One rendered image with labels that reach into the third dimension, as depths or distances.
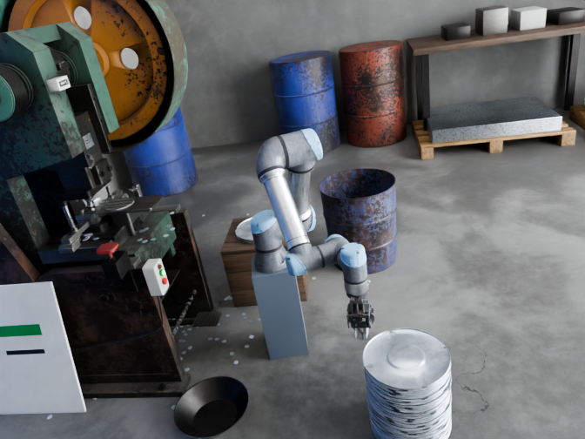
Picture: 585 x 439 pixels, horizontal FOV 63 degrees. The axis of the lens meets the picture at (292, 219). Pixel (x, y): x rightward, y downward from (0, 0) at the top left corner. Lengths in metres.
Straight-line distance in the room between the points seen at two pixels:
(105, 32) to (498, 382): 2.17
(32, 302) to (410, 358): 1.50
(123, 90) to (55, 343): 1.14
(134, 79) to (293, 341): 1.37
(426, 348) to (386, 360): 0.15
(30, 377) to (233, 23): 3.82
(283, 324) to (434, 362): 0.71
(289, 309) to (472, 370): 0.78
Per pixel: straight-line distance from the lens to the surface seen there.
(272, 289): 2.03
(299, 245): 1.51
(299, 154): 1.64
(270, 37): 5.13
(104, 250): 1.84
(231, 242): 2.52
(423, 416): 1.74
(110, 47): 2.36
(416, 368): 1.70
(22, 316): 2.30
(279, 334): 2.17
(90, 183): 2.08
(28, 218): 2.18
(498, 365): 2.20
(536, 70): 5.40
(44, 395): 2.45
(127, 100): 2.38
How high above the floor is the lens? 1.51
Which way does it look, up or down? 26 degrees down
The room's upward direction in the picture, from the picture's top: 10 degrees counter-clockwise
